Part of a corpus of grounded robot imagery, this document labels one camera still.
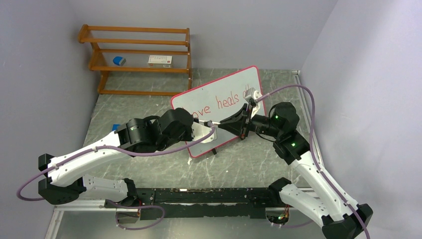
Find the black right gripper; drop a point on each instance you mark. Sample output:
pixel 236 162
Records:
pixel 234 124

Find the pink framed whiteboard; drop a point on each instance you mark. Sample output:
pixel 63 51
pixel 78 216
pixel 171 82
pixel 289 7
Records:
pixel 221 98

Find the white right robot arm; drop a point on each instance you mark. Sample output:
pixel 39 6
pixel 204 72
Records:
pixel 338 215

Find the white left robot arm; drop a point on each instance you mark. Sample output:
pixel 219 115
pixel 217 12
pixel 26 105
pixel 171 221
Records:
pixel 69 178

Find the blue whiteboard eraser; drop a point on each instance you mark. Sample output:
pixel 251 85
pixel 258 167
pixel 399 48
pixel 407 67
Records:
pixel 119 61

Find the white red card box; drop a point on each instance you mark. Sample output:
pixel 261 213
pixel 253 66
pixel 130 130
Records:
pixel 160 59

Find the wooden shelf rack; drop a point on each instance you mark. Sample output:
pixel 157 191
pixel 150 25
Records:
pixel 136 44

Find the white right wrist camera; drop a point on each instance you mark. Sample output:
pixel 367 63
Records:
pixel 253 99

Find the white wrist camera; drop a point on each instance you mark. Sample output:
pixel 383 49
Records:
pixel 253 99
pixel 200 130

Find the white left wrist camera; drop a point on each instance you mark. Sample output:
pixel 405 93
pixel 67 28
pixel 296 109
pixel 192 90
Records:
pixel 200 130

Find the aluminium frame rail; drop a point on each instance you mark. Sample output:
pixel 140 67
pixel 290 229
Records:
pixel 276 216

